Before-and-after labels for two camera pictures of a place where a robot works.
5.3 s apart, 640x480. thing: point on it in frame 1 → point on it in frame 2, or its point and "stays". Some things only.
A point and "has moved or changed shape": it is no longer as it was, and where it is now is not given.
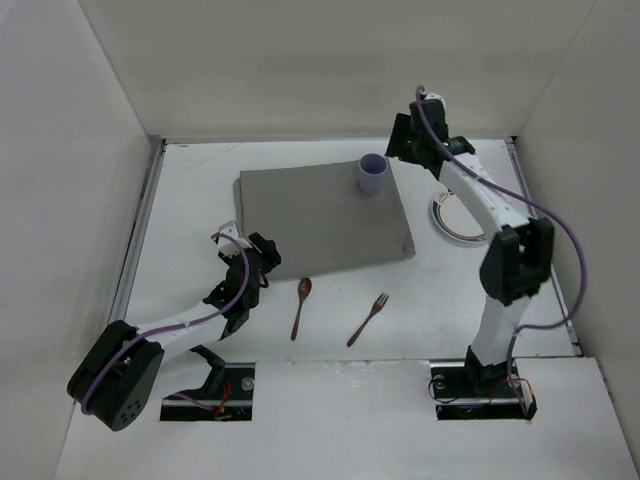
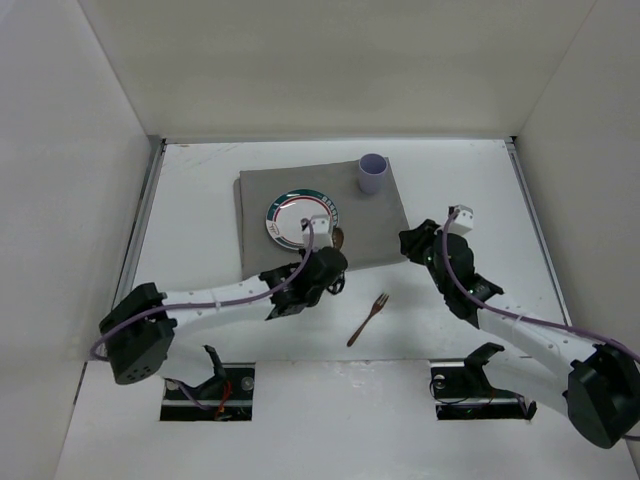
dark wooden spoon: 304,288 has moved or changed shape
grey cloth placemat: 320,219 stays
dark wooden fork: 379,303 stays
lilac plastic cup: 371,170 stays
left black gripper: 260,252 → 330,255
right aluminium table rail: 514,149 stays
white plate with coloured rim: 451,214 → 284,216
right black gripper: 401,138 → 417,240
